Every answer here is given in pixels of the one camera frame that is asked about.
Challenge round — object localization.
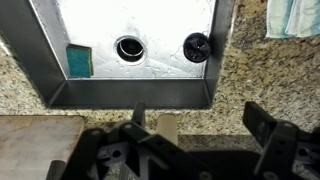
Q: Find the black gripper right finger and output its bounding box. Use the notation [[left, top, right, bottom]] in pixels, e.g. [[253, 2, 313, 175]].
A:
[[242, 101, 320, 180]]

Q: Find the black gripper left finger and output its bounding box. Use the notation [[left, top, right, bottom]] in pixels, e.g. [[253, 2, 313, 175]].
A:
[[59, 120, 216, 180]]

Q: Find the white soap dispenser bottle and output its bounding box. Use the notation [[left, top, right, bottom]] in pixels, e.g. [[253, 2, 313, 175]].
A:
[[156, 113, 180, 147]]

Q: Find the stainless steel sink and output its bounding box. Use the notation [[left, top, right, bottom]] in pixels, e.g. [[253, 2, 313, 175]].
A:
[[0, 0, 236, 110]]

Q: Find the black sink stopper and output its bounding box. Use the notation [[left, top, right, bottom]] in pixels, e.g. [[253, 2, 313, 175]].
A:
[[182, 31, 212, 64]]

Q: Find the teal sponge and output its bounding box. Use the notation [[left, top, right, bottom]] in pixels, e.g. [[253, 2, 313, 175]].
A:
[[65, 43, 94, 79]]

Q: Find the teal white dish towel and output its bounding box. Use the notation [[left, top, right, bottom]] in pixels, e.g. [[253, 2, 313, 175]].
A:
[[265, 0, 320, 39]]

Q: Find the wooden cutting board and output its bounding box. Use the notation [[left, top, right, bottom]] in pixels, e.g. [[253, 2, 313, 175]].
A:
[[0, 114, 85, 180]]

